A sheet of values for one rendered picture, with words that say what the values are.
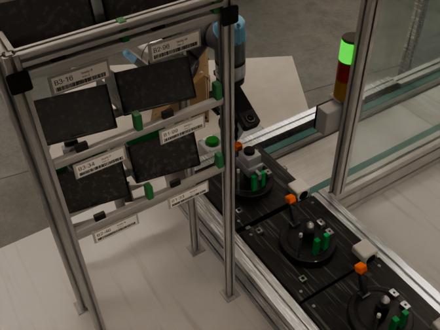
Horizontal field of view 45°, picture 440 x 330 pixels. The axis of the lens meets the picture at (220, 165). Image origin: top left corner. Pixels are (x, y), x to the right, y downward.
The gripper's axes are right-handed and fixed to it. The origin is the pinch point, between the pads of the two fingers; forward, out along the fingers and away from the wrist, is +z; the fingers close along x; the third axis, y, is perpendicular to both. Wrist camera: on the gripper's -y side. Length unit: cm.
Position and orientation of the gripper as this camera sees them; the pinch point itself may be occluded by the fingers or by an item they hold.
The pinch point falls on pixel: (235, 141)
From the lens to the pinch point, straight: 143.8
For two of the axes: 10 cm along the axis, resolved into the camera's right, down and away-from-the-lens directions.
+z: 0.2, 7.4, 6.8
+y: -5.4, -5.6, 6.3
